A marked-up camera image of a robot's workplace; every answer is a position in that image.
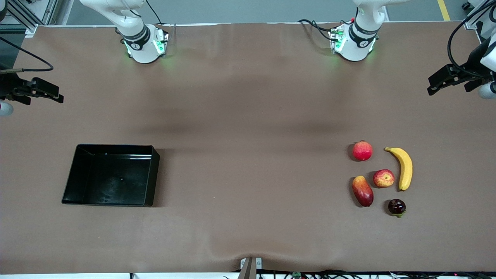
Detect yellow banana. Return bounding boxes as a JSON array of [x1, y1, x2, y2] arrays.
[[384, 147, 413, 192]]

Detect red yellow apple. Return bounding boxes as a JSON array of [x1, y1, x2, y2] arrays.
[[373, 169, 395, 188]]

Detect black rectangular plastic box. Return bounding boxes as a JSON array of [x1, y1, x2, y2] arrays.
[[61, 144, 160, 207]]

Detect red round pomegranate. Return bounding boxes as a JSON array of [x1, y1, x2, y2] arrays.
[[352, 140, 373, 162]]

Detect dark purple mangosteen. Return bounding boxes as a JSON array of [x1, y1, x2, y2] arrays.
[[388, 199, 406, 218]]

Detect red orange mango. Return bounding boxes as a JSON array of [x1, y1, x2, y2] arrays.
[[352, 176, 374, 207]]

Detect brown table cover sheet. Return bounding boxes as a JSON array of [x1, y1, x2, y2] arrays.
[[0, 21, 496, 274]]

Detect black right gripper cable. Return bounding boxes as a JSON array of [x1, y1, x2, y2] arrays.
[[0, 36, 54, 74]]

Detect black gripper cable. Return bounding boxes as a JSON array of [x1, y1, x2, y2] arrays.
[[0, 36, 54, 74], [447, 0, 496, 78]]

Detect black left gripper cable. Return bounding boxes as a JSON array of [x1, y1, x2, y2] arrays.
[[447, 0, 496, 78]]

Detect aluminium frame profile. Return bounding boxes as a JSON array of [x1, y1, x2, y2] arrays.
[[0, 0, 59, 38], [462, 0, 496, 31]]

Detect black right arm base cable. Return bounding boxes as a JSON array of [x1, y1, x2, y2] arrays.
[[146, 0, 163, 25]]

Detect black arm base cable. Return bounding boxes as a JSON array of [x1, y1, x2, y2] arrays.
[[298, 19, 342, 41], [146, 0, 163, 25]]

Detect black left arm base cable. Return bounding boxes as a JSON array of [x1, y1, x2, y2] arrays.
[[298, 19, 342, 41]]

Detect camera stand bracket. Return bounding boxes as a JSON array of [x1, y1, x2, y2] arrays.
[[239, 257, 263, 279]]

